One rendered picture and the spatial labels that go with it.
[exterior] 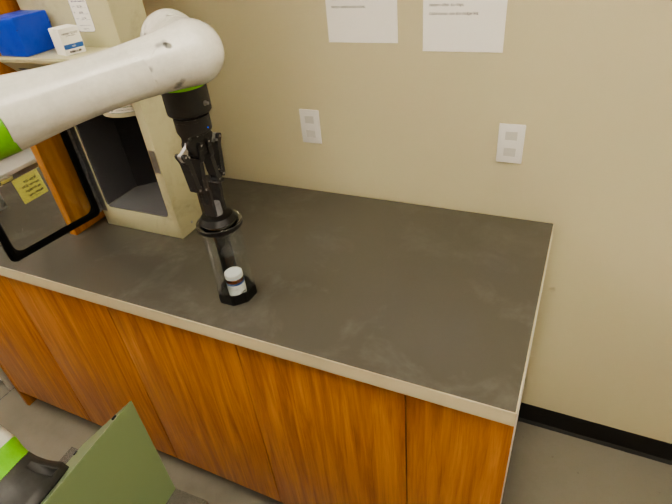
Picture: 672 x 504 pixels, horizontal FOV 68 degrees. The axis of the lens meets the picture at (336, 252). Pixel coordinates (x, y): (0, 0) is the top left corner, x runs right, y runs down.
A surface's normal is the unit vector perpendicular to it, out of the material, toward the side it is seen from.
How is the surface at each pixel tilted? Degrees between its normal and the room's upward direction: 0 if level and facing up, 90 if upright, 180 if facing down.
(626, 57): 90
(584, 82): 90
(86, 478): 90
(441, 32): 90
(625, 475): 0
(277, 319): 0
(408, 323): 0
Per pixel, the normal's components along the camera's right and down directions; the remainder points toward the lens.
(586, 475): -0.09, -0.81
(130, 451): 0.93, 0.14
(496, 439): -0.41, 0.56
